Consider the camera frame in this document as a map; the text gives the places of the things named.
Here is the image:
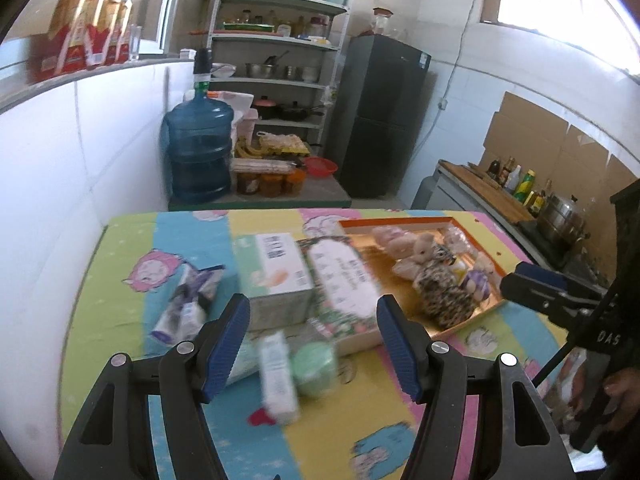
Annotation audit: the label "purple white wipes packet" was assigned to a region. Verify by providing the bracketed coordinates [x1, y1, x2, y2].
[151, 263, 226, 346]

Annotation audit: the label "leopard print plush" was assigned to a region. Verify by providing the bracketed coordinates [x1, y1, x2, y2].
[412, 244, 476, 330]

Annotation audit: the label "white tissue packet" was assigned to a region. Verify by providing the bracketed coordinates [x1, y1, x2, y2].
[257, 330, 299, 425]

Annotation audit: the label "yellow white plush doll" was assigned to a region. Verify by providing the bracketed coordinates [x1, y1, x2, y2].
[448, 256, 473, 286]

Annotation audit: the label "person's right hand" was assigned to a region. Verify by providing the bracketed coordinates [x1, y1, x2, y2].
[569, 366, 640, 432]

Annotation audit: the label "orange shallow cardboard box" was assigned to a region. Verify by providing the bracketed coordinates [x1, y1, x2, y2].
[340, 216, 506, 336]

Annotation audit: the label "floral gift box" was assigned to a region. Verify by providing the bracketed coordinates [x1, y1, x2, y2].
[298, 236, 382, 356]

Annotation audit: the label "white green tissue box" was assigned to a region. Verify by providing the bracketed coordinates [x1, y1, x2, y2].
[233, 233, 314, 332]

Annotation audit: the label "colourful cartoon bed sheet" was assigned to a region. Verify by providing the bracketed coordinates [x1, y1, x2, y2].
[58, 207, 569, 480]

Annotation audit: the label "steel pot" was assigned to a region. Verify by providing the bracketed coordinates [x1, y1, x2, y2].
[537, 193, 590, 247]

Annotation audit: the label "green bottle on counter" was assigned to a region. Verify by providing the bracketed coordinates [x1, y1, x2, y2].
[514, 169, 536, 204]

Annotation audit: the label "wooden cutting board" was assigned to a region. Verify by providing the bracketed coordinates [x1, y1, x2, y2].
[438, 159, 534, 226]

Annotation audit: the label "red plastic basket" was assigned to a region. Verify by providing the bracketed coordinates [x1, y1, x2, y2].
[303, 156, 338, 178]

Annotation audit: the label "egg tray with eggs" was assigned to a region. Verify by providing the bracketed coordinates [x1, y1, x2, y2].
[257, 131, 310, 157]

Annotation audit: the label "blue water jug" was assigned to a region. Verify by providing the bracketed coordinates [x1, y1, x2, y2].
[160, 48, 234, 204]

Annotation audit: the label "black refrigerator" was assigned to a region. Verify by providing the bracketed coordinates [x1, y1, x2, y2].
[324, 35, 431, 198]

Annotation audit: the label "white metal shelf rack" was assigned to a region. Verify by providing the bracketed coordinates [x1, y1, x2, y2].
[207, 0, 352, 153]

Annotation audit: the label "red oil bottles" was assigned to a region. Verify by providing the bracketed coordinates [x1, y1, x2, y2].
[37, 0, 134, 80]

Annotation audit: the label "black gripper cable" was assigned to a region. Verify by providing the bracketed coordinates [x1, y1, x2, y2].
[530, 343, 576, 391]

